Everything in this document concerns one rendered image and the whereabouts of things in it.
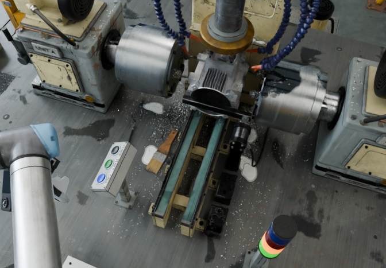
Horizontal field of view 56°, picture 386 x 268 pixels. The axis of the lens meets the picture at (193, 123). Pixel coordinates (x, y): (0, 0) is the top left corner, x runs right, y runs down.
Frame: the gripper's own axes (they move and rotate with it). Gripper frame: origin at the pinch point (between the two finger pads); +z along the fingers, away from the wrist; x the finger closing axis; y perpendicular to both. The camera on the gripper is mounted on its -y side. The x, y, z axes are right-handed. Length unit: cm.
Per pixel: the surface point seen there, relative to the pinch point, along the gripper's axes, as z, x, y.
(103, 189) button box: 8.0, -2.7, 8.3
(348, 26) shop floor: 149, -20, 238
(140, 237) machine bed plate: 36.8, 4.7, 5.2
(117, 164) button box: 8.2, -3.6, 16.7
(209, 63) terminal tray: 13, -19, 61
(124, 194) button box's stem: 25.4, 8.3, 15.4
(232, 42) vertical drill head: 7, -31, 61
